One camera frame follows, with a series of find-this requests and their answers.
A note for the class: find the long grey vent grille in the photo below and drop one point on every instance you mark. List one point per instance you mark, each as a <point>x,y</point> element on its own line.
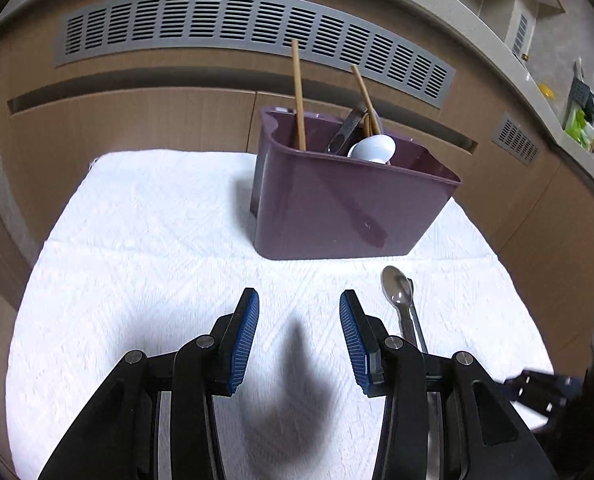
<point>252,45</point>

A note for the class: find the white wall louvre panel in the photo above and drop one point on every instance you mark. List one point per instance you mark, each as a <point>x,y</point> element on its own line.
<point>522,30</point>

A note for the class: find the yellow-lidded bottle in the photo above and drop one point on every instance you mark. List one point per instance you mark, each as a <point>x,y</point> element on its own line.
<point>546,91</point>

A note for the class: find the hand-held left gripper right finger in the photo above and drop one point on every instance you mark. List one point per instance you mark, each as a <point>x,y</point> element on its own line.
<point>353,340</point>

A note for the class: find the wooden kitchen counter cabinet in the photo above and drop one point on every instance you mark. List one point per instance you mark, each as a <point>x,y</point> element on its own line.
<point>127,115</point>

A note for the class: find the metal spoon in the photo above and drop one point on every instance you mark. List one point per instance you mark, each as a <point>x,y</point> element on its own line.
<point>416,315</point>
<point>396,287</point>

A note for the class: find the small grey vent grille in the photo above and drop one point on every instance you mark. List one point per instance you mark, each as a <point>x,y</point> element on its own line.
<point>517,137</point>

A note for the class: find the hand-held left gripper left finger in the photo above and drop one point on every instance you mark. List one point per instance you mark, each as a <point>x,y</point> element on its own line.
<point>244,340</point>

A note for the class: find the dark blue basket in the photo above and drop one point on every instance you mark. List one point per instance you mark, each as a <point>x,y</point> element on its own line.
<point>582,96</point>

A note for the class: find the green packet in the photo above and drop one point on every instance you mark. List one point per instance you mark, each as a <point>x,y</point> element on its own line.
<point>579,127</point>

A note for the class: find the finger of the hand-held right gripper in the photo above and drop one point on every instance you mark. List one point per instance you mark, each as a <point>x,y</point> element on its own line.
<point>537,390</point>

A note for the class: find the white textured cloth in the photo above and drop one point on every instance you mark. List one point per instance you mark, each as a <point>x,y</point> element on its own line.
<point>152,260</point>

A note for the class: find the purple plastic utensil holder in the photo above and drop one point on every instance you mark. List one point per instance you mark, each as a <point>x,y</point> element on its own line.
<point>327,200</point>

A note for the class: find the white ceramic soup spoon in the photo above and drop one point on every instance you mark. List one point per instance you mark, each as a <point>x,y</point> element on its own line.
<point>372,149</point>

